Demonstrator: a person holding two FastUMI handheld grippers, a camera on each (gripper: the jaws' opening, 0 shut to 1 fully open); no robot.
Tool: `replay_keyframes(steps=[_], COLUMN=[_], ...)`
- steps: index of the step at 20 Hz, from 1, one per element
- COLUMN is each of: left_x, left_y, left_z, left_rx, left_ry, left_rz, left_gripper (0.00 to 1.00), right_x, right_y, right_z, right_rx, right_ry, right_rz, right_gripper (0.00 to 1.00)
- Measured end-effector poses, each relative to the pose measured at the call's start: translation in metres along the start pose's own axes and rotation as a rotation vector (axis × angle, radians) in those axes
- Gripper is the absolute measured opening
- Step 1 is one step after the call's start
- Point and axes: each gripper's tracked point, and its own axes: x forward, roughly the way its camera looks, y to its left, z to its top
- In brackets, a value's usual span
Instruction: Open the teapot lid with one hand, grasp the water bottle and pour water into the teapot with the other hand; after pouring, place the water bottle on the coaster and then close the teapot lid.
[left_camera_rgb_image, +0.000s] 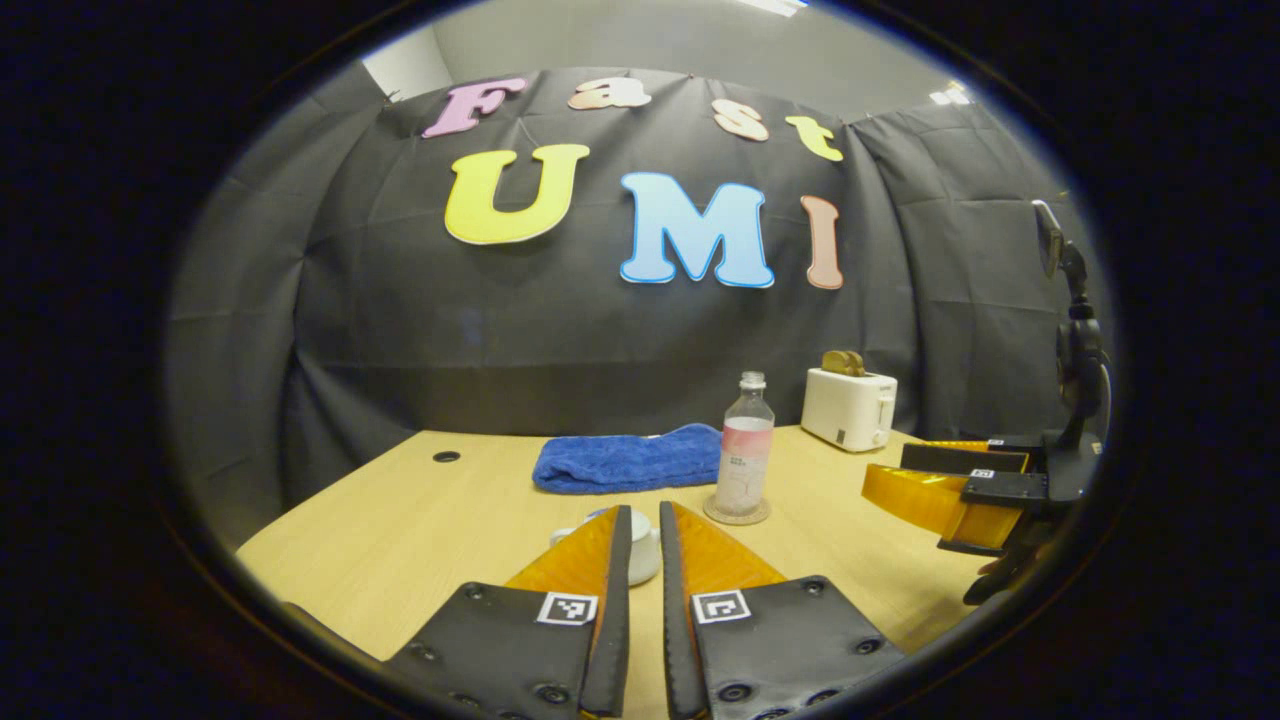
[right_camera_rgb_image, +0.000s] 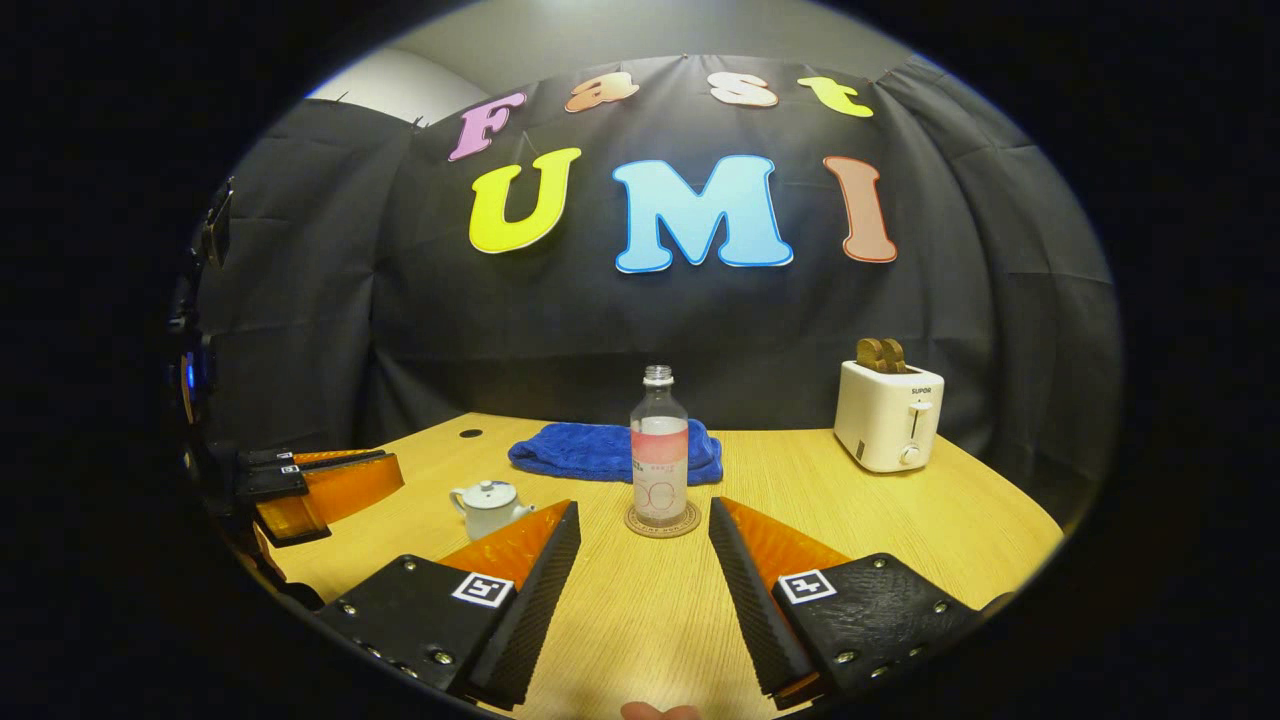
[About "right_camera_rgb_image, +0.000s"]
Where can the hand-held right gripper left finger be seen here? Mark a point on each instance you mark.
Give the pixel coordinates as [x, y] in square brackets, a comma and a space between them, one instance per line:
[535, 615]

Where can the blue towel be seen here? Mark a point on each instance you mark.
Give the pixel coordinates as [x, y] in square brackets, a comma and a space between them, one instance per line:
[580, 452]

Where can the clear water bottle pink label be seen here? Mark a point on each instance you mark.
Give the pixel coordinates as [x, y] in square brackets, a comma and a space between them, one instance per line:
[659, 460]

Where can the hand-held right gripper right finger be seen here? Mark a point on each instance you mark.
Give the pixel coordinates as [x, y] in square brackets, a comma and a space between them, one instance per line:
[755, 615]

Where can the white ceramic teacup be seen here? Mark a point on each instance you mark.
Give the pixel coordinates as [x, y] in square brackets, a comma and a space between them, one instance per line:
[490, 520]

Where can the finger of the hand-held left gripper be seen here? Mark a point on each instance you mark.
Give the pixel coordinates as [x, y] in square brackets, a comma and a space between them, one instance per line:
[265, 458]
[272, 483]

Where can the brown bread slice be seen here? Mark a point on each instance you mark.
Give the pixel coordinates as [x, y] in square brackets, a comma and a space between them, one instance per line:
[868, 355]
[896, 357]

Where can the white toaster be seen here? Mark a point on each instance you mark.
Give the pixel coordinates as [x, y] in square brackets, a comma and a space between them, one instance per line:
[885, 420]

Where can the round cork coaster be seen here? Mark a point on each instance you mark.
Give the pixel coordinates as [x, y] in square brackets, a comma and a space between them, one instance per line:
[663, 530]

